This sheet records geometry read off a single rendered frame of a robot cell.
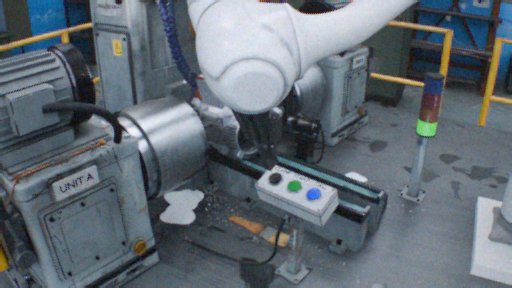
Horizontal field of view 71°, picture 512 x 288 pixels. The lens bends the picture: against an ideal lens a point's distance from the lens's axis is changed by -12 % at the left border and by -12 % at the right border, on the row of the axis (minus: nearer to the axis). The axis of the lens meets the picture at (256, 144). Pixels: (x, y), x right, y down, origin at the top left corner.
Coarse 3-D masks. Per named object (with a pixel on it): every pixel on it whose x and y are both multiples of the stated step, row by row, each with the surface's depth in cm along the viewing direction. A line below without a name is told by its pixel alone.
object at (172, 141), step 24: (168, 96) 107; (120, 120) 96; (144, 120) 96; (168, 120) 99; (192, 120) 103; (144, 144) 93; (168, 144) 96; (192, 144) 102; (144, 168) 94; (168, 168) 97; (192, 168) 104
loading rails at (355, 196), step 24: (216, 168) 131; (240, 168) 123; (288, 168) 124; (312, 168) 122; (240, 192) 127; (360, 192) 110; (384, 192) 108; (336, 216) 105; (360, 216) 99; (336, 240) 105; (360, 240) 104
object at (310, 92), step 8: (312, 72) 142; (320, 72) 145; (304, 80) 138; (312, 80) 141; (320, 80) 144; (296, 88) 134; (304, 88) 137; (312, 88) 140; (320, 88) 144; (296, 96) 135; (304, 96) 137; (312, 96) 141; (320, 96) 145; (280, 104) 141; (296, 104) 137; (304, 104) 138; (312, 104) 142; (320, 104) 148; (296, 112) 138; (304, 112) 141; (312, 112) 147
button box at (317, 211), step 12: (276, 168) 90; (264, 180) 89; (288, 180) 87; (300, 180) 86; (312, 180) 85; (264, 192) 88; (276, 192) 85; (288, 192) 85; (300, 192) 84; (324, 192) 82; (336, 192) 82; (276, 204) 88; (288, 204) 85; (300, 204) 82; (312, 204) 81; (324, 204) 80; (336, 204) 84; (300, 216) 85; (312, 216) 81; (324, 216) 81
